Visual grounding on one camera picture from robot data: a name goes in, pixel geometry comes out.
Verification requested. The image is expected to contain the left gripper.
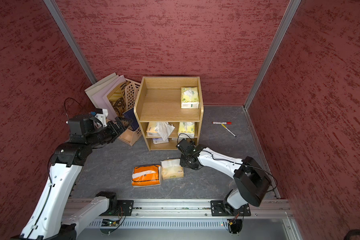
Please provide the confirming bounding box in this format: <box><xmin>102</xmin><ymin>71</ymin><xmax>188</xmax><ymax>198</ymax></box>
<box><xmin>86</xmin><ymin>116</ymin><xmax>134</xmax><ymax>148</ymax></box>

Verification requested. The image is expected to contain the cream tissue pack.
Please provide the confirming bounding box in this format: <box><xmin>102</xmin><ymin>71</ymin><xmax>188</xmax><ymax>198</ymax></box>
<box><xmin>161</xmin><ymin>159</ymin><xmax>184</xmax><ymax>180</ymax></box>

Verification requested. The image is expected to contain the orange tissue pack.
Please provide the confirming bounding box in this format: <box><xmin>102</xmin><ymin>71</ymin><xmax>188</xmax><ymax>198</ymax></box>
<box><xmin>131</xmin><ymin>165</ymin><xmax>162</xmax><ymax>188</ymax></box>

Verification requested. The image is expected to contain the green yellow tissue pack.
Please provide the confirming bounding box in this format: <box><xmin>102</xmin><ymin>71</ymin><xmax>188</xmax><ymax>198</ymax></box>
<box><xmin>181</xmin><ymin>87</ymin><xmax>200</xmax><ymax>109</ymax></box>

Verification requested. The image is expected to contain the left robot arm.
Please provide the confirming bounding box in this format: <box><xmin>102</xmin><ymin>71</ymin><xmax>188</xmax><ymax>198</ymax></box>
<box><xmin>13</xmin><ymin>109</ymin><xmax>132</xmax><ymax>240</ymax></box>

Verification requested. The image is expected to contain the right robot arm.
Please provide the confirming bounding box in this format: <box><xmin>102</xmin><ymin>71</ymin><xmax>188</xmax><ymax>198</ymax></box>
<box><xmin>177</xmin><ymin>140</ymin><xmax>273</xmax><ymax>210</ymax></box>

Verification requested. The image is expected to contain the lower right yellow tissue pack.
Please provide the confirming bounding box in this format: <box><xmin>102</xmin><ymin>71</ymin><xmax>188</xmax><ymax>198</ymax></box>
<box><xmin>178</xmin><ymin>122</ymin><xmax>196</xmax><ymax>139</ymax></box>

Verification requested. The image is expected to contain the flat white tissue pack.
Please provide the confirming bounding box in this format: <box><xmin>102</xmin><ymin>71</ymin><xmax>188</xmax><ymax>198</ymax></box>
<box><xmin>153</xmin><ymin>138</ymin><xmax>169</xmax><ymax>145</ymax></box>

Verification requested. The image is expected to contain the wooden two-tier shelf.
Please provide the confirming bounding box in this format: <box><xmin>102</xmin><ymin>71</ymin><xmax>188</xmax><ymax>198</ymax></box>
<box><xmin>134</xmin><ymin>77</ymin><xmax>204</xmax><ymax>151</ymax></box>

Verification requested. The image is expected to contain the dark blue book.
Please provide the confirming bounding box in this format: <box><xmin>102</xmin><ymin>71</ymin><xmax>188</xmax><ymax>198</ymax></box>
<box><xmin>123</xmin><ymin>108</ymin><xmax>139</xmax><ymax>131</ymax></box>

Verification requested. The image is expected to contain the beige plastic file organizer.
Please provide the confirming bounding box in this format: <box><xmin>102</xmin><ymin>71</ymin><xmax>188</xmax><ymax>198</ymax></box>
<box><xmin>119</xmin><ymin>79</ymin><xmax>142</xmax><ymax>146</ymax></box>

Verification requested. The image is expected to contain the butterfly print folder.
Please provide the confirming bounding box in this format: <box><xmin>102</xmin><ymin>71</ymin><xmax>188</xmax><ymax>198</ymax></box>
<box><xmin>107</xmin><ymin>81</ymin><xmax>130</xmax><ymax>117</ymax></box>

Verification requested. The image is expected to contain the lilac folder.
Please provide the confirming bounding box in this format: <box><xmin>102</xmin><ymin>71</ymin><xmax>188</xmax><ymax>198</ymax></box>
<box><xmin>93</xmin><ymin>75</ymin><xmax>126</xmax><ymax>121</ymax></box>

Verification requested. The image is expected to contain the red white marker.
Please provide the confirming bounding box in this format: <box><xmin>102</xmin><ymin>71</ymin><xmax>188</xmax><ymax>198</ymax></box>
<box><xmin>212</xmin><ymin>122</ymin><xmax>232</xmax><ymax>125</ymax></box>

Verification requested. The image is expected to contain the yellow white pen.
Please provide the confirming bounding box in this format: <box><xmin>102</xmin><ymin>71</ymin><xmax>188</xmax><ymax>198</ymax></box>
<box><xmin>221</xmin><ymin>124</ymin><xmax>237</xmax><ymax>138</ymax></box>

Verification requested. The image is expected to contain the left corner metal profile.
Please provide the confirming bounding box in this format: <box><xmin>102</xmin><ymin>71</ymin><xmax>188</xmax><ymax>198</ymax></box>
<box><xmin>43</xmin><ymin>0</ymin><xmax>97</xmax><ymax>84</ymax></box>

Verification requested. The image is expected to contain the corner metal profile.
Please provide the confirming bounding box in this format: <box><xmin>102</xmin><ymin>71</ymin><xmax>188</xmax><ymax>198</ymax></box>
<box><xmin>244</xmin><ymin>0</ymin><xmax>301</xmax><ymax>111</ymax></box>
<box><xmin>43</xmin><ymin>0</ymin><xmax>97</xmax><ymax>84</ymax></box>

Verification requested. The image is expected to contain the right corner metal profile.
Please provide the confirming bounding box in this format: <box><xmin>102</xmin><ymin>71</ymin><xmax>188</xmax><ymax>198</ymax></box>
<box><xmin>244</xmin><ymin>0</ymin><xmax>301</xmax><ymax>111</ymax></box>

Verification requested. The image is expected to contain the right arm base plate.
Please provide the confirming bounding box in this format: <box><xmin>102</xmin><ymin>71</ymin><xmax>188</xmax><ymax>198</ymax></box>
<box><xmin>210</xmin><ymin>201</ymin><xmax>251</xmax><ymax>218</ymax></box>

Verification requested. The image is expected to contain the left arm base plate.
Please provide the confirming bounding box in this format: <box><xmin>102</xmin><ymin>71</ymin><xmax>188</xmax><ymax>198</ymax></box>
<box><xmin>107</xmin><ymin>200</ymin><xmax>135</xmax><ymax>217</ymax></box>

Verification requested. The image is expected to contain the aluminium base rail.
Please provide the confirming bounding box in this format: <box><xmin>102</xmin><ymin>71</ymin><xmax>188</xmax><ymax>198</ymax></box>
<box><xmin>78</xmin><ymin>199</ymin><xmax>303</xmax><ymax>240</ymax></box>

